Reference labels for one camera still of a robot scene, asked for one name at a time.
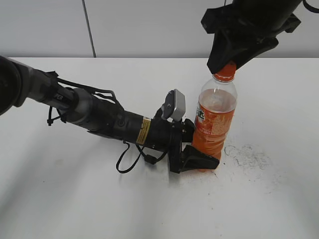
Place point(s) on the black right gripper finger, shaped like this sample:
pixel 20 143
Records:
pixel 224 49
pixel 255 50

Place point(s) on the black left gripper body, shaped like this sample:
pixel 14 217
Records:
pixel 166 137

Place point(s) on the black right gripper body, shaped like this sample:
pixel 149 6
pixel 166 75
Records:
pixel 250 23

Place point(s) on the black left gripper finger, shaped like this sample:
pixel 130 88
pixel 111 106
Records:
pixel 193 159
pixel 188 131

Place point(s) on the orange bottle cap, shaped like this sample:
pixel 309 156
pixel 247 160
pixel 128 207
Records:
pixel 227 73

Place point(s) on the orange drink plastic bottle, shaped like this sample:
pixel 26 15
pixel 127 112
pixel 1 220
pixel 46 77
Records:
pixel 216 106

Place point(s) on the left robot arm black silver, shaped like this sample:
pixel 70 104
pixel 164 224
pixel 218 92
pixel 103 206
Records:
pixel 100 113

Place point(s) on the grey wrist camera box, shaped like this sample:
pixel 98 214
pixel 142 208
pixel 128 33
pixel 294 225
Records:
pixel 174 106

